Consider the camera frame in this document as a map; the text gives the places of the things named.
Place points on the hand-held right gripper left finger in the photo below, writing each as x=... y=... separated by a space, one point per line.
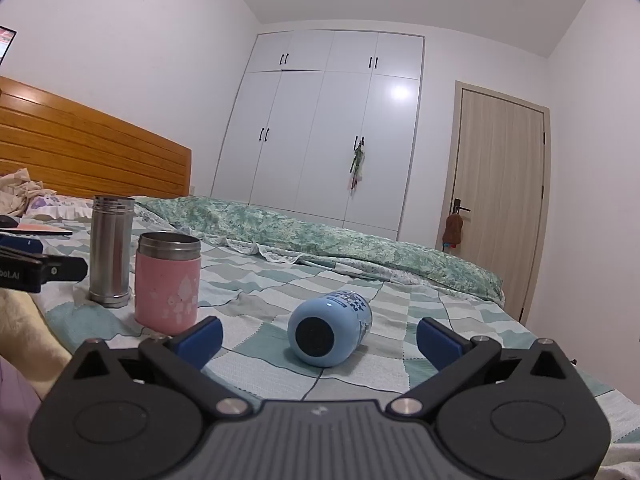
x=201 y=343

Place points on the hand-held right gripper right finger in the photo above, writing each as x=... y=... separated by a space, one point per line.
x=439 y=344

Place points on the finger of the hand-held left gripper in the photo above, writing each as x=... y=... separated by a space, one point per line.
x=22 y=246
x=62 y=268

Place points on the blue bottle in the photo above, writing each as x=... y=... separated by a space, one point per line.
x=330 y=325

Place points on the person's left forearm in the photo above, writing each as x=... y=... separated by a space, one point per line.
x=30 y=335

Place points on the tall stainless steel cup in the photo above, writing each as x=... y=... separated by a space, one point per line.
x=111 y=250

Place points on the pink steel-rimmed cup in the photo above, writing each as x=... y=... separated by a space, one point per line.
x=167 y=285

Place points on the pink flat pad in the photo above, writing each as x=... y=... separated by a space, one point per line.
x=35 y=229

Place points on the black computer mouse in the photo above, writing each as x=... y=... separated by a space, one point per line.
x=7 y=220

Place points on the floral pillow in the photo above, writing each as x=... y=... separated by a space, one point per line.
x=55 y=208

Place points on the crumpled beige cloth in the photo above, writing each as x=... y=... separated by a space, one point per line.
x=20 y=190

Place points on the wooden bed headboard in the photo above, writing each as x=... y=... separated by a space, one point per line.
x=100 y=150

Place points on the green floral quilt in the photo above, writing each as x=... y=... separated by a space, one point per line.
x=350 y=245

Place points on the person's purple clothing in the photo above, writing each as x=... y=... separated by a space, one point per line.
x=15 y=420

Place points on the beige wooden door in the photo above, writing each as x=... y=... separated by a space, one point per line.
x=500 y=185

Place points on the hanging green ornament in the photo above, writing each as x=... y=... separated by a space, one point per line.
x=357 y=167

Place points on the lit screen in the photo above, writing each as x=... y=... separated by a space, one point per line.
x=6 y=42

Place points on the white wardrobe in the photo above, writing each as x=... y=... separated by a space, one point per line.
x=310 y=135

